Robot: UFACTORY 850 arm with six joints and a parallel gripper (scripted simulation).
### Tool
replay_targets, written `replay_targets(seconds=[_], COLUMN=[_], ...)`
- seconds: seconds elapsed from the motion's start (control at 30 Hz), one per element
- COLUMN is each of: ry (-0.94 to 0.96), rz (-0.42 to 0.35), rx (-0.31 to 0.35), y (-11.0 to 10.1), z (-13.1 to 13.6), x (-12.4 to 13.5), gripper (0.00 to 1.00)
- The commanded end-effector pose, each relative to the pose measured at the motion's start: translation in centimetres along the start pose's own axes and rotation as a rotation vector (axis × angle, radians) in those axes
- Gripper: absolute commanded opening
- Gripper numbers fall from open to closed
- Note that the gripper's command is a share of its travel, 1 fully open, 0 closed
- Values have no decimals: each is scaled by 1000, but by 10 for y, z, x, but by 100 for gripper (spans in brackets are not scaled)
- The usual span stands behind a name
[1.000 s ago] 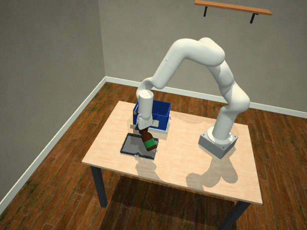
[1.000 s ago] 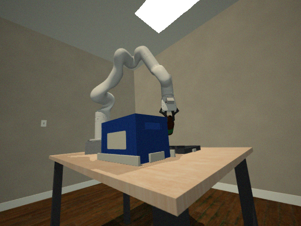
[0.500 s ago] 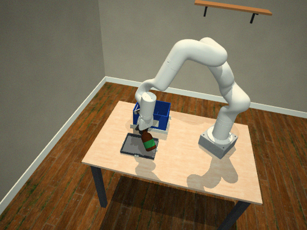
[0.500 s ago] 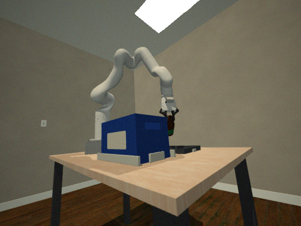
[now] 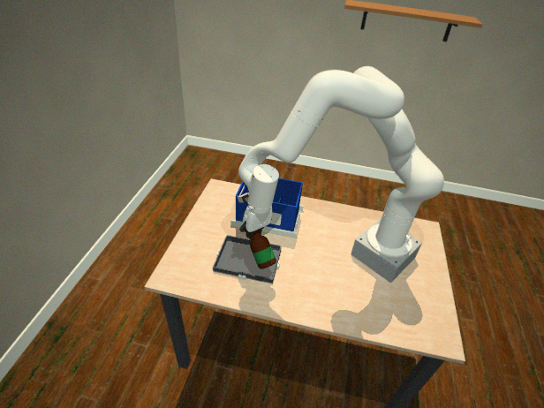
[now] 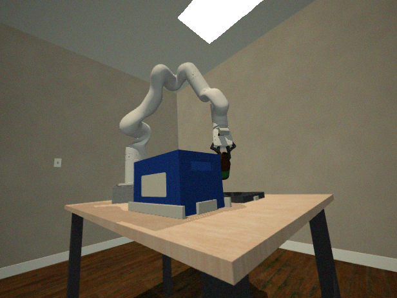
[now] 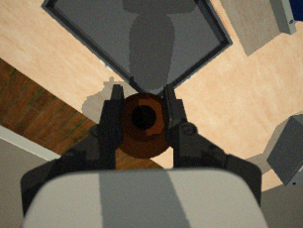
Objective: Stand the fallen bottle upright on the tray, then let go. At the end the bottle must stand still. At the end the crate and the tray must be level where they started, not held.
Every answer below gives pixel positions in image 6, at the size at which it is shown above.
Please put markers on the brown glass bottle with green label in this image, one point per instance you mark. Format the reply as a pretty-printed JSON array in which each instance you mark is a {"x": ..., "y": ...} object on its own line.
[{"x": 225, "y": 166}]

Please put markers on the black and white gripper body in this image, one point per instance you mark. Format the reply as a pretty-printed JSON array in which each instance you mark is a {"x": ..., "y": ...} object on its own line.
[{"x": 221, "y": 140}]

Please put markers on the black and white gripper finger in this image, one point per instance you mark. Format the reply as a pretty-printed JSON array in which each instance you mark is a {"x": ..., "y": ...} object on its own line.
[
  {"x": 217, "y": 150},
  {"x": 229, "y": 149}
]

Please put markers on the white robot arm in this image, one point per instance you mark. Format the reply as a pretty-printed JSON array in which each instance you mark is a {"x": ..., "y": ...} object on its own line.
[{"x": 161, "y": 75}]

